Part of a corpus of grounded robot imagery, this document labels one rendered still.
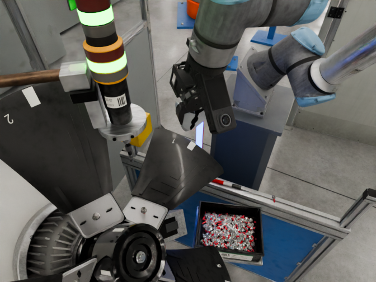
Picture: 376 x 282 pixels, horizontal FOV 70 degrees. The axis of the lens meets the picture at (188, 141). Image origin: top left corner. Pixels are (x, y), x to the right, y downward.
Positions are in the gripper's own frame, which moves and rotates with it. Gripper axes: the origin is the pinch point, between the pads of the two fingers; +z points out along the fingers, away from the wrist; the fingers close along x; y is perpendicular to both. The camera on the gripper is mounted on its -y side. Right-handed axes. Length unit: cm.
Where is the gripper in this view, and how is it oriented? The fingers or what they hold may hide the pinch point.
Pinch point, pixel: (189, 129)
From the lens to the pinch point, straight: 61.0
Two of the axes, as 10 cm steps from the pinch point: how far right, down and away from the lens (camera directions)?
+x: -8.9, 2.5, -3.7
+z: -2.0, 5.1, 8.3
